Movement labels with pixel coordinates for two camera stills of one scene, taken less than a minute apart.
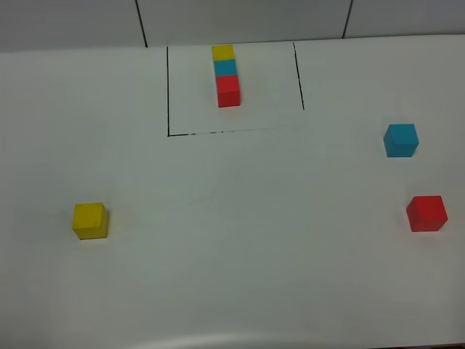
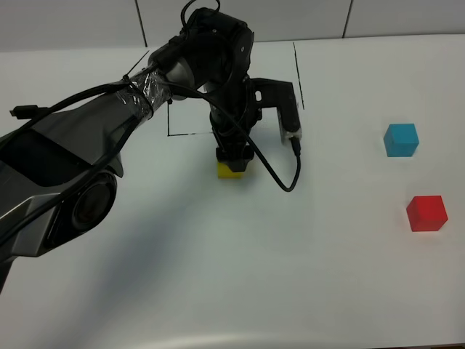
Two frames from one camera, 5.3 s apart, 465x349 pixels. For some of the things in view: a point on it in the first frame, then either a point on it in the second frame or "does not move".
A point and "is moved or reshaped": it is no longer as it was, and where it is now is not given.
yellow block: (90, 220) is moved or reshaped
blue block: (400, 140) does not move
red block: (426, 213) does not move
